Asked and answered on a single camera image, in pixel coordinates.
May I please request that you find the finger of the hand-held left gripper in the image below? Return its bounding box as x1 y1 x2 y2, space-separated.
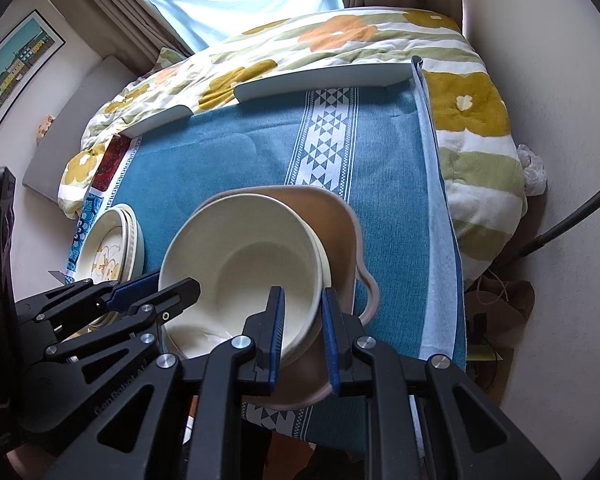
44 280 202 392
15 269 162 332

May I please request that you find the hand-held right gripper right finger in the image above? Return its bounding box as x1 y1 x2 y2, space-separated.
321 287 561 480

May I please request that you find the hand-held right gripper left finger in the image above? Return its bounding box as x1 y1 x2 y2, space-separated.
55 286 287 480

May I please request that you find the small plate with cartoon print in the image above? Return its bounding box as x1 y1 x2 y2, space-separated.
77 205 130 286

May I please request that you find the plain white plate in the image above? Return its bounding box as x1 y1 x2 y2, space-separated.
119 204 142 282

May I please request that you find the cream bowl with cartoon print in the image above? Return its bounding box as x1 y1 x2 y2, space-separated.
275 200 332 368

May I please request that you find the plain cream bowl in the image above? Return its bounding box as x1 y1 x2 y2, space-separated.
157 194 326 362

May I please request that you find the pink square bowl with handles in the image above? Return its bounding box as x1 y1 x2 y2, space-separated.
197 185 381 409

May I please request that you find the colourful patterned cloth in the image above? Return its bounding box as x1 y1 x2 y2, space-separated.
66 135 142 283

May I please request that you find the grey foam board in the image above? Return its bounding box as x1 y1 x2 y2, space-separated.
22 55 147 207

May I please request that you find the teal woven cloth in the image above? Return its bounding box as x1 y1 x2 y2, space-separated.
67 57 469 453

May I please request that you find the brown paper bag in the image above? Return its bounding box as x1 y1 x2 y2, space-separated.
466 274 537 352

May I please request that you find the white plastic bag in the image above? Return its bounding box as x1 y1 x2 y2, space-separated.
516 143 549 197

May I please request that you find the floral quilt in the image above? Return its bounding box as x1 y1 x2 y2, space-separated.
57 6 527 277

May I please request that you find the light blue sheer curtain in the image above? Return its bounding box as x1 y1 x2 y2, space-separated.
144 0 344 56

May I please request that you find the short white table rail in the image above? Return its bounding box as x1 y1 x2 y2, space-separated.
119 104 194 139

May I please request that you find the wall poster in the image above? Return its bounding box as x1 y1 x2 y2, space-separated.
0 9 67 132

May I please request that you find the long white table rail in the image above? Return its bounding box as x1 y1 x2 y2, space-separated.
233 56 422 104

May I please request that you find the black hose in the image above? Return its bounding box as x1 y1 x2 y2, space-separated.
500 169 600 262

